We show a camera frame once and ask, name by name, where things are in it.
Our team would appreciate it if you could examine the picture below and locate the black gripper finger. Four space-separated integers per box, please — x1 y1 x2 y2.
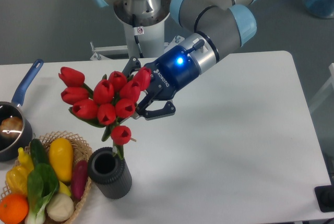
122 57 141 76
132 100 176 121

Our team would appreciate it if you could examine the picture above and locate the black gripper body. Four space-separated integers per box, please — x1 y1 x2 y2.
144 45 200 101

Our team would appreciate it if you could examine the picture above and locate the red tulip bouquet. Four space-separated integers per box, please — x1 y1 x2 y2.
58 67 151 159

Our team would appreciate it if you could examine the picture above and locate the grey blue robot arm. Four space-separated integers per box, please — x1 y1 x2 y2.
94 0 257 120

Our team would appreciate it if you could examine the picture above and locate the dark grey ribbed vase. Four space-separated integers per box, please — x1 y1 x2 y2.
88 147 132 199

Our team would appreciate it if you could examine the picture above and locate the woven wicker basket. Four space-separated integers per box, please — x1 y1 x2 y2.
0 130 93 224

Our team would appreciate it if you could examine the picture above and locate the purple eggplant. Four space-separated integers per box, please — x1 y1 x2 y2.
70 160 88 200

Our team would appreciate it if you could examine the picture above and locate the yellow squash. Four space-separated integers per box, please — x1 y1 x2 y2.
49 138 74 183

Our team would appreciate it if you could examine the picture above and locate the green cucumber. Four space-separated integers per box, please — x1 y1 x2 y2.
29 138 50 166

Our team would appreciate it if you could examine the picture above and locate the brown bun in saucepan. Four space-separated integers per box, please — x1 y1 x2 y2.
1 116 23 139

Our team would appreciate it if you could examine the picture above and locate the yellow banana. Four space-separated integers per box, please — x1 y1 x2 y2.
18 147 34 172

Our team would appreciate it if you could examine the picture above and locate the beige round bun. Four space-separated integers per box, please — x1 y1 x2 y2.
46 193 74 222

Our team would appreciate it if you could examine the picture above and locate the green bok choy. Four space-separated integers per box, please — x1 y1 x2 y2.
25 163 59 223

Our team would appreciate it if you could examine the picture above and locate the yellow bell pepper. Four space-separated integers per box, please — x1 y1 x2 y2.
6 166 28 196

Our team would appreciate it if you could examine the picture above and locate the black device at edge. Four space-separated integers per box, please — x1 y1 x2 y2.
314 185 333 213

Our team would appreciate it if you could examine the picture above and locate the orange fruit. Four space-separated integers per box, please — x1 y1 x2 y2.
1 194 29 224

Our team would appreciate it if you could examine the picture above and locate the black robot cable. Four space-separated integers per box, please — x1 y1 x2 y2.
131 14 145 59

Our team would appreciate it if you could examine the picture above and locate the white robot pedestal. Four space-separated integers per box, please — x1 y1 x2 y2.
90 0 186 61

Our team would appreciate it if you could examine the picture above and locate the blue handled saucepan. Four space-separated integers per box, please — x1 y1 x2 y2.
1 59 44 162

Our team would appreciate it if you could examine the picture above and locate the white frame at right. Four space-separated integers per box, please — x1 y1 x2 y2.
308 63 333 114

